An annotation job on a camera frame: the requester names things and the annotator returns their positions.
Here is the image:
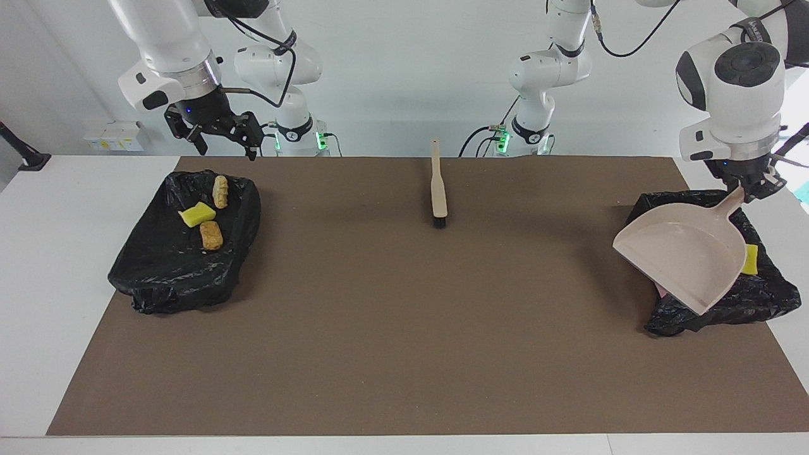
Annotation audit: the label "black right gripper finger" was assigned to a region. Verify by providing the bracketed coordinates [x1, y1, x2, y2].
[230, 112, 265, 162]
[164, 110, 209, 156]

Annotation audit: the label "large yellow sponge piece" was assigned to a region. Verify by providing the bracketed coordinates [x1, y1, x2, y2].
[178, 201, 217, 229]

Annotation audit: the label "beige plastic dustpan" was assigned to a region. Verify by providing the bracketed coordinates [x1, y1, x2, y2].
[612, 186, 748, 316]

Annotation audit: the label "brown oval bun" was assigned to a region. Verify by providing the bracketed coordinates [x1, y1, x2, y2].
[199, 220, 224, 252]

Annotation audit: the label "beige hand brush black bristles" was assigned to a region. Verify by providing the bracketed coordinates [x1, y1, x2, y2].
[430, 139, 449, 229]

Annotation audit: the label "black plastic trash bag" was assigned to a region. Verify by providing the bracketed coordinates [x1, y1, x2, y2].
[626, 189, 802, 337]
[107, 169, 262, 315]

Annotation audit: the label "brown table mat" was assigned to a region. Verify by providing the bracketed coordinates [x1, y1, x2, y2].
[46, 156, 809, 437]

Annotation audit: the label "black base power cable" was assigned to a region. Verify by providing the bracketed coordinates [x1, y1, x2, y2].
[245, 123, 279, 157]
[459, 125, 506, 157]

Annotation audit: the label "black camera stand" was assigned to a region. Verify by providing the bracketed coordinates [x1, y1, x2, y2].
[0, 121, 51, 172]
[774, 123, 809, 159]

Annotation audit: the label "white wall socket box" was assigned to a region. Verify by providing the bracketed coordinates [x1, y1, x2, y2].
[84, 121, 150, 152]

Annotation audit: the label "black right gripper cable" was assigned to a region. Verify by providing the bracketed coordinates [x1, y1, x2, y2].
[215, 0, 299, 109]

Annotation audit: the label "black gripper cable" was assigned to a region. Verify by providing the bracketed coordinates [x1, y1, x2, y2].
[215, 0, 299, 109]
[589, 0, 809, 170]

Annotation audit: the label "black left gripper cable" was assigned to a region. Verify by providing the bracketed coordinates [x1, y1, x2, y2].
[589, 0, 809, 170]

